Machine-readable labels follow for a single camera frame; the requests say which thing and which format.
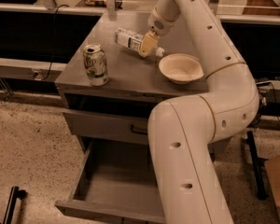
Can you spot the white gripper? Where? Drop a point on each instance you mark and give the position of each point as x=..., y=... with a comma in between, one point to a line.
x=159, y=24

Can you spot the clear plastic water bottle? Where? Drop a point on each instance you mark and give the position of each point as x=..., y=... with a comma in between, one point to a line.
x=132, y=40

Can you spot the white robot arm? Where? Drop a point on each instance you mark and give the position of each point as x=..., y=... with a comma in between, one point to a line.
x=181, y=129

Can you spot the closed grey upper drawer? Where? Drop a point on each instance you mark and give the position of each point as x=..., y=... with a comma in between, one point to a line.
x=105, y=126

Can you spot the open grey lower drawer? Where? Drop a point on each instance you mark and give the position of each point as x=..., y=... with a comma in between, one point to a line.
x=116, y=184

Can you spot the grey drawer cabinet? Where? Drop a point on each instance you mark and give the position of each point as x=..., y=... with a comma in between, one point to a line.
x=135, y=86

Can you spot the white paper bowl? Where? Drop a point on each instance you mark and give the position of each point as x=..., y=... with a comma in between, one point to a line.
x=181, y=68

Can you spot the green soda can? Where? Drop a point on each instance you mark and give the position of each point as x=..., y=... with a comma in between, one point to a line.
x=94, y=60

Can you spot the black drawer handle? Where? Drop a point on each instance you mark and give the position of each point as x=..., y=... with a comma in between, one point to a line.
x=136, y=130

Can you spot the black handle bottom left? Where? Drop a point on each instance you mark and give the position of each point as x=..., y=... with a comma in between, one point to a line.
x=15, y=194

